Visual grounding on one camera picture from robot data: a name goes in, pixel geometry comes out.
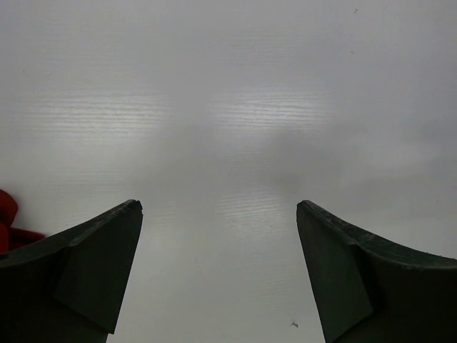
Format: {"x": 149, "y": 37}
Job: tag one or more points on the red t shirt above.
{"x": 14, "y": 238}

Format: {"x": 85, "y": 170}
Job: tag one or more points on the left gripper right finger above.
{"x": 370, "y": 289}

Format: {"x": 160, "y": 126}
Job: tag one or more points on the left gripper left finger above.
{"x": 69, "y": 287}

